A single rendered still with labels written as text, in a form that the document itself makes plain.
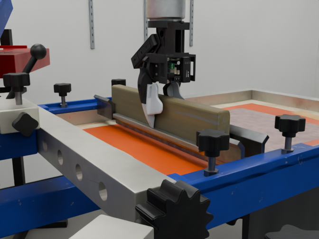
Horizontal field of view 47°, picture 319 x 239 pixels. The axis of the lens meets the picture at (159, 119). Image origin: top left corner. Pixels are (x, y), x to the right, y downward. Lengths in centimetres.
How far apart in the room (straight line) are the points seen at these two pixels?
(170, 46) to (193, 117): 14
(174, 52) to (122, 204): 37
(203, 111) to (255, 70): 339
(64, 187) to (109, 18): 234
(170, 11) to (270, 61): 352
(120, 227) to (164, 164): 38
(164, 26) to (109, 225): 47
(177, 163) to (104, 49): 230
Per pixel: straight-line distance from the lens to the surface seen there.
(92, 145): 49
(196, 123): 65
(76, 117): 96
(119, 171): 40
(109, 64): 293
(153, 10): 70
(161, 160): 68
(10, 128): 58
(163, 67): 70
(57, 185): 69
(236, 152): 57
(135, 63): 79
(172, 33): 68
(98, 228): 29
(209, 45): 352
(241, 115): 106
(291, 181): 59
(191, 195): 33
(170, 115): 71
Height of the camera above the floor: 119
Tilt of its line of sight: 13 degrees down
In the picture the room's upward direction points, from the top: straight up
